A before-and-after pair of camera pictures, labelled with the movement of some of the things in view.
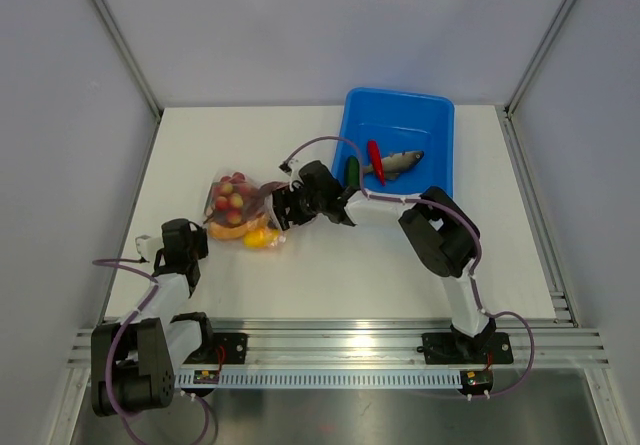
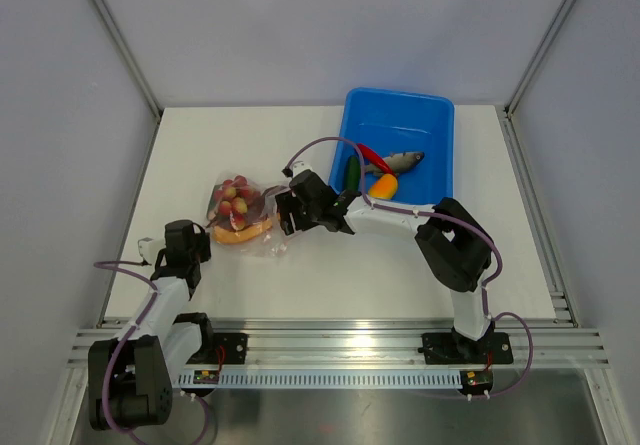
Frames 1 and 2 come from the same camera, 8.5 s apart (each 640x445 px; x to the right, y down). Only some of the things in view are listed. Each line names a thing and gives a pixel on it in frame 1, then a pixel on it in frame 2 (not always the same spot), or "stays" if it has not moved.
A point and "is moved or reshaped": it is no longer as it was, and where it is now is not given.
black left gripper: [199, 236] stays
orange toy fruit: [258, 239] to [384, 188]
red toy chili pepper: [377, 159] is moved or reshaped
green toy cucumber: [352, 173] stays
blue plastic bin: [403, 122] stays
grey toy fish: [397, 163] stays
